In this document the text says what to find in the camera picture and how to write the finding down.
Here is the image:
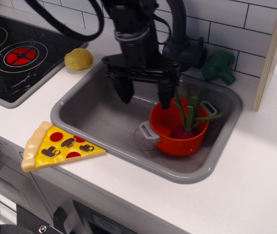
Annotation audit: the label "light wooden side panel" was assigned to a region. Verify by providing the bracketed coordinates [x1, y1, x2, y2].
[252, 18, 277, 112]

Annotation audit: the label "white toy oven front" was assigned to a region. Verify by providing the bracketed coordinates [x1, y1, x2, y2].
[0, 137, 179, 234]

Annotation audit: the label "yellow toy potato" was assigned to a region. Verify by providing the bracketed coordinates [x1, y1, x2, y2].
[64, 48, 93, 71]

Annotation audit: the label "grey plastic sink basin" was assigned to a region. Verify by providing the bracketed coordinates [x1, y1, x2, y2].
[51, 63, 242, 184]

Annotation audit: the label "dark grey toy faucet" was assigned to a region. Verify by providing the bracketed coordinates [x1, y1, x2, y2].
[162, 0, 207, 72]

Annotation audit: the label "orange toy pot grey handles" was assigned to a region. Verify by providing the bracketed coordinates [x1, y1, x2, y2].
[139, 98, 209, 156]

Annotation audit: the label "toy pizza slice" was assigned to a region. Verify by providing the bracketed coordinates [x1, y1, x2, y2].
[21, 121, 106, 172]

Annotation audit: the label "black base with screw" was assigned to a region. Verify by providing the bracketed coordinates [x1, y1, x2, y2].
[0, 200, 62, 234]

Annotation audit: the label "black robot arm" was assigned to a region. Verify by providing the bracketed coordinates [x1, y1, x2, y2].
[102, 0, 180, 109]

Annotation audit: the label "green toy broccoli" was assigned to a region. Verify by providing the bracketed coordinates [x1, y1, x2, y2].
[202, 51, 236, 85]

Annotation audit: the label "black toy stove top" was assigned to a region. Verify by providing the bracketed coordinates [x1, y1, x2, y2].
[0, 16, 88, 109]

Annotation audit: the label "purple toy beet green leaves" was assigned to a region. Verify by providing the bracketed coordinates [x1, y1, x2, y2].
[170, 84, 223, 139]

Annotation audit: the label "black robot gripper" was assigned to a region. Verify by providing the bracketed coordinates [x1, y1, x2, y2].
[102, 31, 181, 110]

